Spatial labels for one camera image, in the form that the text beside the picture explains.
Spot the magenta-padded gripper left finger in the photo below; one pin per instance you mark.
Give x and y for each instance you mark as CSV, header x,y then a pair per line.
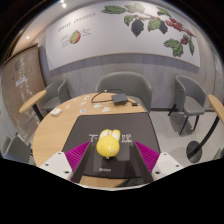
x,y
55,163

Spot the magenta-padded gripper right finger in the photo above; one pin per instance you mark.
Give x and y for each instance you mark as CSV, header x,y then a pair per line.
x,y
168,165

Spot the black mouse pad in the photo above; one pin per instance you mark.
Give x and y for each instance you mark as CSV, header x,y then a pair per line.
x,y
133,125

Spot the small paper sticker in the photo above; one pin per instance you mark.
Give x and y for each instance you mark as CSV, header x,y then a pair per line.
x,y
76,99
106,109
82,103
97,106
86,97
67,106
82,110

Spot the round wooden high table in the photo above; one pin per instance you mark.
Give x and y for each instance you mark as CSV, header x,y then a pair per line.
x,y
31,101
216,106

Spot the black power adapter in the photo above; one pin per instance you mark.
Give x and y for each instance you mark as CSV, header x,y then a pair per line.
x,y
120,98

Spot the brown textured wall panel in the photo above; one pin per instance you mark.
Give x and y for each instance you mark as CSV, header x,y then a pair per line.
x,y
20,90

